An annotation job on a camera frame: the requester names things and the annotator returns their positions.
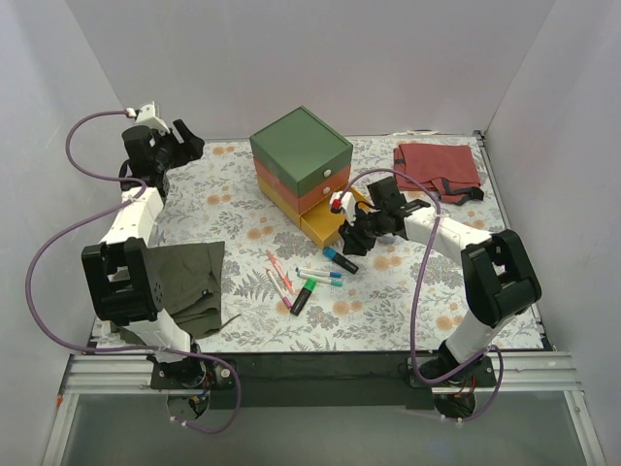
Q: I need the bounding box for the yellow bottom drawer box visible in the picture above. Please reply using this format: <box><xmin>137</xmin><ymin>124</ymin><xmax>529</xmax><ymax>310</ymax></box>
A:
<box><xmin>257</xmin><ymin>177</ymin><xmax>345</xmax><ymax>250</ymax></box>

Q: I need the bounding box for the pink drawer box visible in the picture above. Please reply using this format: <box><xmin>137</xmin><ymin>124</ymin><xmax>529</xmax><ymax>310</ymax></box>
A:
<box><xmin>253</xmin><ymin>157</ymin><xmax>351</xmax><ymax>214</ymax></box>

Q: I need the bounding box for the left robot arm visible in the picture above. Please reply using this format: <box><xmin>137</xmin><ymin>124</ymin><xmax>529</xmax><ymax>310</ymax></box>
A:
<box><xmin>82</xmin><ymin>116</ymin><xmax>207</xmax><ymax>388</ymax></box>

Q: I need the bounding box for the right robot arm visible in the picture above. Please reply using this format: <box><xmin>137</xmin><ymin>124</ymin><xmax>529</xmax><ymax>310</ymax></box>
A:
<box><xmin>330</xmin><ymin>177</ymin><xmax>541</xmax><ymax>386</ymax></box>

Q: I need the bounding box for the blue cap black highlighter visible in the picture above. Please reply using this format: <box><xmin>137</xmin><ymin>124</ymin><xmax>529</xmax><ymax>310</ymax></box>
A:
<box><xmin>323</xmin><ymin>247</ymin><xmax>359</xmax><ymax>275</ymax></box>

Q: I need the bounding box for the white blue marker pen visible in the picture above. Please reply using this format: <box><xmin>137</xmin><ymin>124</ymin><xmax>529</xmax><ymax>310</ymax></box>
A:
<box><xmin>295</xmin><ymin>267</ymin><xmax>342</xmax><ymax>279</ymax></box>

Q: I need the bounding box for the white teal marker pen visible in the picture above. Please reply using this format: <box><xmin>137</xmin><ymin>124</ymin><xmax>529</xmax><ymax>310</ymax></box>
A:
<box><xmin>297</xmin><ymin>272</ymin><xmax>343</xmax><ymax>287</ymax></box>

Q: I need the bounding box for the green cap black highlighter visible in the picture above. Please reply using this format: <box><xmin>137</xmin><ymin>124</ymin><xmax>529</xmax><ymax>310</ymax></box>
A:
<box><xmin>290</xmin><ymin>279</ymin><xmax>316</xmax><ymax>316</ymax></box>

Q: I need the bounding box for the red folded cloth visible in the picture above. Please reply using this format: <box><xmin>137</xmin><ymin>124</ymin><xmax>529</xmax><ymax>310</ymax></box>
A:
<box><xmin>393</xmin><ymin>143</ymin><xmax>484</xmax><ymax>206</ymax></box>

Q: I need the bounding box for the orange pink marker pen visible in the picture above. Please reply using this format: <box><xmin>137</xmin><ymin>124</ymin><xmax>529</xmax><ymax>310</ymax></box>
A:
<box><xmin>266</xmin><ymin>250</ymin><xmax>294</xmax><ymax>293</ymax></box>

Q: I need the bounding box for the white magenta marker pen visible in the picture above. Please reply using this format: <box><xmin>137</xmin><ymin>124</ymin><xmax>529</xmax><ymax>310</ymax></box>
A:
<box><xmin>266</xmin><ymin>270</ymin><xmax>292</xmax><ymax>310</ymax></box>

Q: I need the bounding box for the olive green folded cloth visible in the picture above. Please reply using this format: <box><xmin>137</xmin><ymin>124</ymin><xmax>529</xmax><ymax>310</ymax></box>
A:
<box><xmin>115</xmin><ymin>241</ymin><xmax>226</xmax><ymax>347</ymax></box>

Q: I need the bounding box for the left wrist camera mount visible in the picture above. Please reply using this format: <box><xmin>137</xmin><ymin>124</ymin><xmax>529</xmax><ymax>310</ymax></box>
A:
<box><xmin>124</xmin><ymin>101</ymin><xmax>171</xmax><ymax>135</ymax></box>

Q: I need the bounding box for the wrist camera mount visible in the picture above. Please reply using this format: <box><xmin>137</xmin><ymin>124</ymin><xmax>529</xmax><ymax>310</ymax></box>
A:
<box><xmin>124</xmin><ymin>101</ymin><xmax>171</xmax><ymax>135</ymax></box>
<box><xmin>330</xmin><ymin>190</ymin><xmax>356</xmax><ymax>226</ymax></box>

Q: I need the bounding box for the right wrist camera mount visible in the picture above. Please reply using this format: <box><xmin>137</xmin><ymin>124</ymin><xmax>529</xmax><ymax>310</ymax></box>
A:
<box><xmin>330</xmin><ymin>190</ymin><xmax>356</xmax><ymax>226</ymax></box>

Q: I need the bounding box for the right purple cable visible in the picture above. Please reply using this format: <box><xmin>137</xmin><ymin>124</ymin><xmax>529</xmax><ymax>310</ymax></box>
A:
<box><xmin>342</xmin><ymin>168</ymin><xmax>504</xmax><ymax>428</ymax></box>

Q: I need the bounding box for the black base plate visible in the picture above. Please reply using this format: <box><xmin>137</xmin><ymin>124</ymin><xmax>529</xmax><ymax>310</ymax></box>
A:
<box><xmin>149</xmin><ymin>352</ymin><xmax>501</xmax><ymax>412</ymax></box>

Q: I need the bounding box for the aluminium frame rail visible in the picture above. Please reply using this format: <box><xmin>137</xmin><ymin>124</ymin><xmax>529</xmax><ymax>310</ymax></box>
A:
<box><xmin>44</xmin><ymin>351</ymin><xmax>605</xmax><ymax>465</ymax></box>

